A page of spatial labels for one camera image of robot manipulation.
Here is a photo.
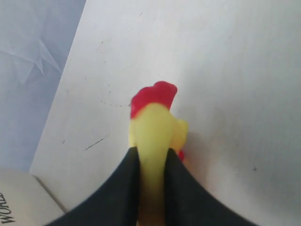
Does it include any yellow rubber chicken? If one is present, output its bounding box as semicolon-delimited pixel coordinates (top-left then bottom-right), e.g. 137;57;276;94
128;81;189;226

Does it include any blue backdrop cloth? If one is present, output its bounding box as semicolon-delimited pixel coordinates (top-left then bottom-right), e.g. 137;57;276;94
0;0;85;171

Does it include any cream bin marked X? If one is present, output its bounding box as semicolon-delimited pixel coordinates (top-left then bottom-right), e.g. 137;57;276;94
0;168;64;226

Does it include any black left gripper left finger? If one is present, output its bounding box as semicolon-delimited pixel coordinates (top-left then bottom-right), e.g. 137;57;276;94
50;147;140;226

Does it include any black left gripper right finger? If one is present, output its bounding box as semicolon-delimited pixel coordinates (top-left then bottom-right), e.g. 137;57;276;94
164;149;252;226

